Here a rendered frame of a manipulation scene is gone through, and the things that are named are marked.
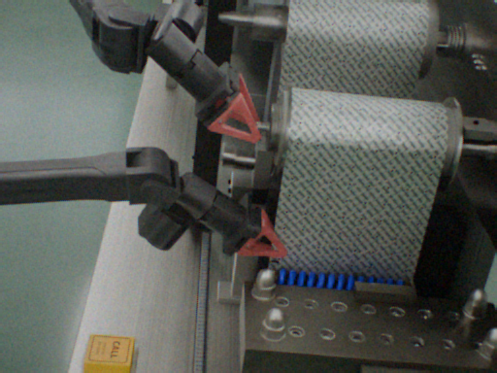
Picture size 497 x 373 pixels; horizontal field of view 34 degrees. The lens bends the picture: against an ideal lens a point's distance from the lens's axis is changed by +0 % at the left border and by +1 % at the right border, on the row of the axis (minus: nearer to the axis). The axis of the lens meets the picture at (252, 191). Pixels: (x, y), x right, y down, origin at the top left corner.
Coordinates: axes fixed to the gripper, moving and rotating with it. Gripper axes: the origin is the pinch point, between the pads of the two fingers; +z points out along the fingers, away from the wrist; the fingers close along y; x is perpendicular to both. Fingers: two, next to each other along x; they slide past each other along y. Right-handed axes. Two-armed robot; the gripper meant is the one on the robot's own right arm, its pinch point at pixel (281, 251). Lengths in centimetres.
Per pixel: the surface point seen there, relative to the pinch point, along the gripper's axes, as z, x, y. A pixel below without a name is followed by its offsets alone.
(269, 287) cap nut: -1.2, -2.1, 8.1
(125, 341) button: -12.7, -23.8, 7.9
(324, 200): -0.5, 11.4, 0.3
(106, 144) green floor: 5, -120, -243
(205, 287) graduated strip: -1.1, -19.7, -11.4
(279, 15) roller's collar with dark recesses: -17.3, 23.7, -29.0
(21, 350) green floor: -1, -124, -94
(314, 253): 4.3, 2.9, 0.3
